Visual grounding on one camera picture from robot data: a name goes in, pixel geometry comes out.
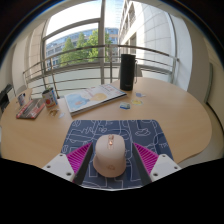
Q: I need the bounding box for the small yellow round sticker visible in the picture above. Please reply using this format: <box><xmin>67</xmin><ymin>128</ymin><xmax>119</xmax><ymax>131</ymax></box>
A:
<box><xmin>130</xmin><ymin>98</ymin><xmax>144</xmax><ymax>106</ymax></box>

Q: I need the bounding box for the red cover magazine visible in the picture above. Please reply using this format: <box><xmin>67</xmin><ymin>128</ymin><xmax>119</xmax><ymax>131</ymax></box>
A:
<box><xmin>15</xmin><ymin>97</ymin><xmax>46</xmax><ymax>120</ymax></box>

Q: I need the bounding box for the metal balcony railing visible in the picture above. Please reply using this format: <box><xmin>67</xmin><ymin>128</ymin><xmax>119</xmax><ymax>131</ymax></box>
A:
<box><xmin>22</xmin><ymin>44</ymin><xmax>180</xmax><ymax>99</ymax></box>

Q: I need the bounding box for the pale pink computer mouse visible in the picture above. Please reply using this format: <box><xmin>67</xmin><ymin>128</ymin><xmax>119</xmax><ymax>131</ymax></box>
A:
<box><xmin>92</xmin><ymin>133</ymin><xmax>127</xmax><ymax>178</ymax></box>

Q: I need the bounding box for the light blue illustrated book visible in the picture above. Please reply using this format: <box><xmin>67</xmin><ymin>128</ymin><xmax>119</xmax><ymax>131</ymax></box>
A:
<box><xmin>63</xmin><ymin>83</ymin><xmax>128</xmax><ymax>116</ymax></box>

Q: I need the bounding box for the small blue sticker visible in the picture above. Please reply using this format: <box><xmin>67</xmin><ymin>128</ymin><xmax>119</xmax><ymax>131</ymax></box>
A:
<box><xmin>119</xmin><ymin>102</ymin><xmax>132</xmax><ymax>110</ymax></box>

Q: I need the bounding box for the black cylindrical bottle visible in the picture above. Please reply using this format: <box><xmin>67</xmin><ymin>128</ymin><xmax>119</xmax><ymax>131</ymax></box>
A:
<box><xmin>119</xmin><ymin>53</ymin><xmax>137</xmax><ymax>92</ymax></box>

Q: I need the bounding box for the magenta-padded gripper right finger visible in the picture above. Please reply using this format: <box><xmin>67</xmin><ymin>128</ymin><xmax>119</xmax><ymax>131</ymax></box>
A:
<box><xmin>131</xmin><ymin>142</ymin><xmax>183</xmax><ymax>186</ymax></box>

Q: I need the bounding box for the black and white printer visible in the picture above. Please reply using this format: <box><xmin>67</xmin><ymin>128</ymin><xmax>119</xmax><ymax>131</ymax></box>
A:
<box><xmin>0</xmin><ymin>83</ymin><xmax>16</xmax><ymax>114</ymax></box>

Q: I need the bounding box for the blue patterned mouse pad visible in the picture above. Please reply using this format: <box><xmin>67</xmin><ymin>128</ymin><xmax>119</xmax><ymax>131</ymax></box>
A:
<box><xmin>60</xmin><ymin>119</ymin><xmax>174</xmax><ymax>190</ymax></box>

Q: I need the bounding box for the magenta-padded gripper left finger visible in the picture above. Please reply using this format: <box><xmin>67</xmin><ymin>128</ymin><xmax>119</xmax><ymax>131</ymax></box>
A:
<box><xmin>42</xmin><ymin>142</ymin><xmax>94</xmax><ymax>186</ymax></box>

